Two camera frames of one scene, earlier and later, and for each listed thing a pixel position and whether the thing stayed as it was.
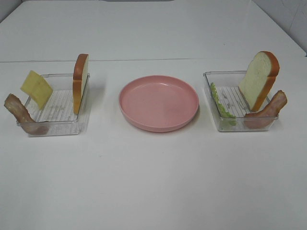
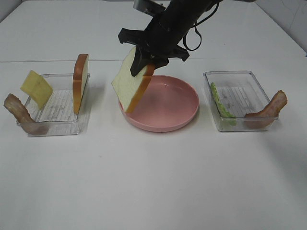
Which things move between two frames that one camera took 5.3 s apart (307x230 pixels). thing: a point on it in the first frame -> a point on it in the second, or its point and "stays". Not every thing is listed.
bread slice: (256, 85) -> (129, 88)
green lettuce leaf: (229, 118) stays
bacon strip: (267, 116) stays
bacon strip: (23, 118) stays
